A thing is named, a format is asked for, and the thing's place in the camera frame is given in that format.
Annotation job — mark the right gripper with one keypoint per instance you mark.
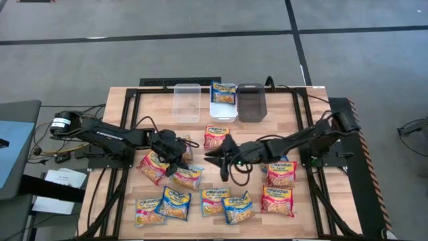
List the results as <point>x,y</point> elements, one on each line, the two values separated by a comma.
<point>250,152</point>

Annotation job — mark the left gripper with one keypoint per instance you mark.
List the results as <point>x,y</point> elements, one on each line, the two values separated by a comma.
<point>168,145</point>

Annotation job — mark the red Maruchan ramen packet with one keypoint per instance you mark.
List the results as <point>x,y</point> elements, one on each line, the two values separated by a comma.
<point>215,137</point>
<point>152,167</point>
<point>277,202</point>
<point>282,174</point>

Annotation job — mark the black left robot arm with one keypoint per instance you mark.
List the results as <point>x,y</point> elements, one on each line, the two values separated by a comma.
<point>110,135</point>

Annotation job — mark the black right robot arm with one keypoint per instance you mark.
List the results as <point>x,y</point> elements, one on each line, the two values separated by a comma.
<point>301,137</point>

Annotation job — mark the white plastic bin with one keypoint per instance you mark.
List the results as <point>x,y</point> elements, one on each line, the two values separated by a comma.
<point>223,112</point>

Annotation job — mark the dark grey plastic bin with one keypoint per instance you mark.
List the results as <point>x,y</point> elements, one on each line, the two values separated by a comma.
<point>251,103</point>

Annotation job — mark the clear plastic bin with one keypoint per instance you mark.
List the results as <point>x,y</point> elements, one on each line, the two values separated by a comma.
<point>186,107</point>

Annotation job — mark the white paper sheet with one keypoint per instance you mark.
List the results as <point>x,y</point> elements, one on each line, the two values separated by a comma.
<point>67,177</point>
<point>50,205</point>

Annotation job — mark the small black controller box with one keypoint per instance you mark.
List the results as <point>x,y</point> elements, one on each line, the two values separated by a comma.
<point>63,158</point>

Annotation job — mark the black shelf bar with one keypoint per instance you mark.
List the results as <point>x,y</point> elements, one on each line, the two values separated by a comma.
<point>50,189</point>

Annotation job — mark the black hazard striped platform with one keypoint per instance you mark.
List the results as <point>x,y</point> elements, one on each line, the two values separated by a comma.
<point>361,187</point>

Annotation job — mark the blue board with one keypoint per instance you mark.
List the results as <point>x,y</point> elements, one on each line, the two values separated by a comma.
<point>16,154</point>

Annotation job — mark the grey side desk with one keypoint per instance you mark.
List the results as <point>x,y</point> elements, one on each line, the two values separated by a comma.
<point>20,110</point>

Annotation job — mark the small black clip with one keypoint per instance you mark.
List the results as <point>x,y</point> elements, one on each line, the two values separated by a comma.
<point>4,143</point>

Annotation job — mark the black aluminium table frame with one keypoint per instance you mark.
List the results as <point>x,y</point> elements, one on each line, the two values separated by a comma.
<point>291,89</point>

